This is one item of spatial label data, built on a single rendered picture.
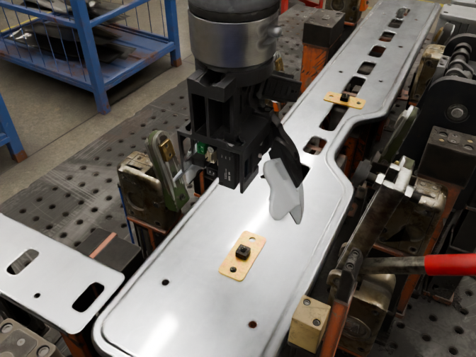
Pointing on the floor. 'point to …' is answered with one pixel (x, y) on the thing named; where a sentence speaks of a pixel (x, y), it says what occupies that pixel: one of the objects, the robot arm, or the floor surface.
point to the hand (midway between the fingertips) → (244, 199)
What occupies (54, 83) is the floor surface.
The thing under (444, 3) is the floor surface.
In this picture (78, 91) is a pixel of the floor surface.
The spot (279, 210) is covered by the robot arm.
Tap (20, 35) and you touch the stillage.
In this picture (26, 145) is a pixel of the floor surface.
